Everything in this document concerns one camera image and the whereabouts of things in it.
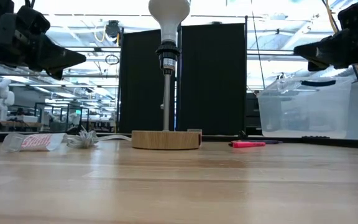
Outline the pink highlighter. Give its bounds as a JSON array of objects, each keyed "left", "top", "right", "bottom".
[{"left": 228, "top": 140, "right": 266, "bottom": 148}]

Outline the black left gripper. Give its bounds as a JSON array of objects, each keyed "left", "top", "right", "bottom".
[{"left": 0, "top": 14, "right": 87, "bottom": 80}]

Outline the white frosted lightbulb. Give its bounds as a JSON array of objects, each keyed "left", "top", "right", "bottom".
[{"left": 148, "top": 0, "right": 191, "bottom": 44}]

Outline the black equipment cabinet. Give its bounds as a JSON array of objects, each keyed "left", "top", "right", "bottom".
[{"left": 246, "top": 91, "right": 262, "bottom": 128}]

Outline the clear plastic storage bin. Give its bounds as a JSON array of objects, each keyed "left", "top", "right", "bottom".
[{"left": 256, "top": 76, "right": 353, "bottom": 139}]

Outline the dark purple pen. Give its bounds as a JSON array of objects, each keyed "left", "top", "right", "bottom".
[{"left": 244, "top": 139, "right": 283, "bottom": 144}]

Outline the black aluminium table frame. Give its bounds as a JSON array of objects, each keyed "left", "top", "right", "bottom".
[{"left": 0, "top": 130, "right": 358, "bottom": 150}]

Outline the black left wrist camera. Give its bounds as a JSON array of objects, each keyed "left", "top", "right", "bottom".
[{"left": 17, "top": 4, "right": 51, "bottom": 34}]

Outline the clear lamp power cord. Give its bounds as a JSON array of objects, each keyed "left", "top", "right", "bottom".
[{"left": 2, "top": 126, "right": 133, "bottom": 152}]

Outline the white red cord warning tag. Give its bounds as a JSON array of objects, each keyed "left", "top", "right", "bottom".
[{"left": 19, "top": 133, "right": 66, "bottom": 152}]

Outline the table lamp with wooden base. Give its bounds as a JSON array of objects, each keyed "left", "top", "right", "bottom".
[{"left": 131, "top": 40, "right": 203, "bottom": 151}]

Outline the black ceiling cord reel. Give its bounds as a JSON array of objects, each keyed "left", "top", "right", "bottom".
[{"left": 105, "top": 20, "right": 121, "bottom": 39}]

